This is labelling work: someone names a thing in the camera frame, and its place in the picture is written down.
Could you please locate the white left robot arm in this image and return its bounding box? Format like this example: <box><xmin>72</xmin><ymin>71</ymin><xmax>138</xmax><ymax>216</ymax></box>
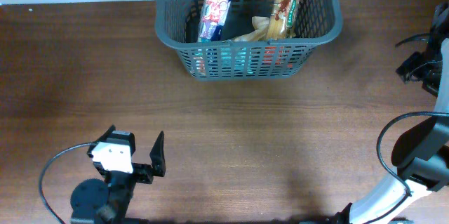
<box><xmin>70</xmin><ymin>126</ymin><xmax>166</xmax><ymax>224</ymax></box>

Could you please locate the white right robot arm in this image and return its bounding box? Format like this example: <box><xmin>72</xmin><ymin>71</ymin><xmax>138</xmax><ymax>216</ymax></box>
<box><xmin>326</xmin><ymin>2</ymin><xmax>448</xmax><ymax>223</ymax></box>

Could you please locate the grey plastic mesh basket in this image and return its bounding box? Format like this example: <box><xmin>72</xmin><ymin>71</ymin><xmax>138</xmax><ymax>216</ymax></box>
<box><xmin>155</xmin><ymin>0</ymin><xmax>343</xmax><ymax>81</ymax></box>

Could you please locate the teal wet wipes packet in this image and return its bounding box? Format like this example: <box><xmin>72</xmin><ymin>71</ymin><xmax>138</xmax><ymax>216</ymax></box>
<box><xmin>221</xmin><ymin>48</ymin><xmax>254</xmax><ymax>77</ymax></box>

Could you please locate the brown paper bag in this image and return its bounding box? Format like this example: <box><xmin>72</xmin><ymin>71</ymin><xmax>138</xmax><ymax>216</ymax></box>
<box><xmin>232</xmin><ymin>16</ymin><xmax>270</xmax><ymax>42</ymax></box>

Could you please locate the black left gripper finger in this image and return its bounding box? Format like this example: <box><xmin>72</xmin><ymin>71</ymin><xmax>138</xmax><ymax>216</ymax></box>
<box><xmin>149</xmin><ymin>131</ymin><xmax>166</xmax><ymax>177</ymax></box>
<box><xmin>95</xmin><ymin>125</ymin><xmax>116</xmax><ymax>143</ymax></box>

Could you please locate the San Remo spaghetti packet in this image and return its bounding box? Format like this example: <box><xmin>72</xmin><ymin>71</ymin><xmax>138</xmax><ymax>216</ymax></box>
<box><xmin>264</xmin><ymin>0</ymin><xmax>300</xmax><ymax>41</ymax></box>

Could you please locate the colourful Kleenex tissue pack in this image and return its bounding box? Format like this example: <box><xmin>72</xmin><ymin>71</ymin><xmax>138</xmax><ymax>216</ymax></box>
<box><xmin>197</xmin><ymin>0</ymin><xmax>232</xmax><ymax>43</ymax></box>

